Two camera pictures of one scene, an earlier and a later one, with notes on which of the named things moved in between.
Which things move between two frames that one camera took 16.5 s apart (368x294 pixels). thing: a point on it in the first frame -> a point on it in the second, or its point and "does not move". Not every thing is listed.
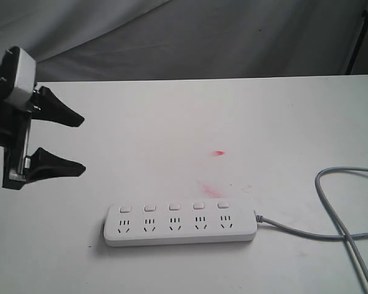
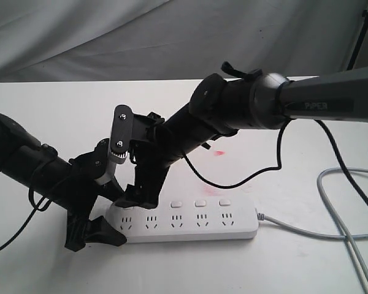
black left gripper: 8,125 -> 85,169
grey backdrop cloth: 86,40 does not move
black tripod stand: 366,16 does not move
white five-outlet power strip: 178,223 does not move
